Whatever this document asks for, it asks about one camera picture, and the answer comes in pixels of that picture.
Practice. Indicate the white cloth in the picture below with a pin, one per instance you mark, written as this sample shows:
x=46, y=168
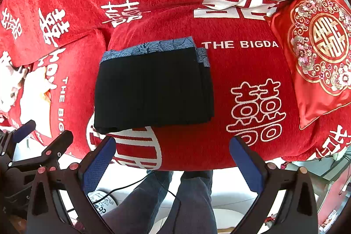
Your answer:
x=35, y=94

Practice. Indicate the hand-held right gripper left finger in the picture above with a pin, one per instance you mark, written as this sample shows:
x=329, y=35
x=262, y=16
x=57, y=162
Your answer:
x=98, y=165

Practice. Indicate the black pants with blue waistband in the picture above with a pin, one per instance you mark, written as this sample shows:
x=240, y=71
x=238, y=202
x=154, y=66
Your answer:
x=153, y=91

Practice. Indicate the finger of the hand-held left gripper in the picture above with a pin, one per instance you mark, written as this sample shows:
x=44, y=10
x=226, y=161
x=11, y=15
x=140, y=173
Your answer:
x=59, y=145
x=24, y=128

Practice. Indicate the red printed sofa cover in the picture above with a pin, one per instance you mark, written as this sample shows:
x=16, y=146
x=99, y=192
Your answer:
x=170, y=3

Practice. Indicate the person's left leg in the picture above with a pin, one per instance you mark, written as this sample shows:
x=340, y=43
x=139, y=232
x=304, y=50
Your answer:
x=137, y=209

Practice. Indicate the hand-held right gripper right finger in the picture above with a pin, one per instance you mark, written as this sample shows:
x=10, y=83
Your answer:
x=246, y=165

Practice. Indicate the person's right leg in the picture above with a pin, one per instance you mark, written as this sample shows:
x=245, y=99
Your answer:
x=192, y=203

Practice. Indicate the person's leg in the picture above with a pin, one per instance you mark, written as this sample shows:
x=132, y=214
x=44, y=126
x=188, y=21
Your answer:
x=192, y=203
x=137, y=209

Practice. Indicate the white printed slipper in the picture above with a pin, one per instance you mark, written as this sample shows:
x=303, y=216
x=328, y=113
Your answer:
x=103, y=202

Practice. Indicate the red embroidered cushion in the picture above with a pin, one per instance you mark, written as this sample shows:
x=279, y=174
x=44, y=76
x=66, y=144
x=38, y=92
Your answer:
x=320, y=80

